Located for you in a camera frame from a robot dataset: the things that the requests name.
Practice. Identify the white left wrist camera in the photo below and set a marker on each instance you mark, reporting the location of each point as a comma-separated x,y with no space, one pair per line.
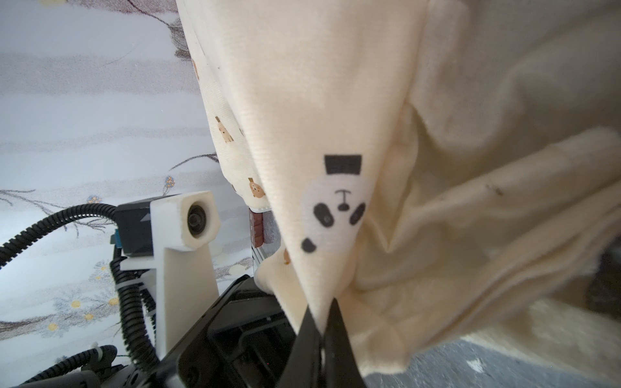
167,239

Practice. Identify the cream animal print pillow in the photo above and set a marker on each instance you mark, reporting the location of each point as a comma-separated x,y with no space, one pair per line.
441,169

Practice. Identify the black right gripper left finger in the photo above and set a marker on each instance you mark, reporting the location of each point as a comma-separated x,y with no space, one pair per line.
304,365

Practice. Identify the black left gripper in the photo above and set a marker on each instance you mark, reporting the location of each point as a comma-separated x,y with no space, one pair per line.
243,340

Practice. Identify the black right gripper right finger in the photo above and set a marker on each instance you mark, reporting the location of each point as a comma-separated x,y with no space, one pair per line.
340,367

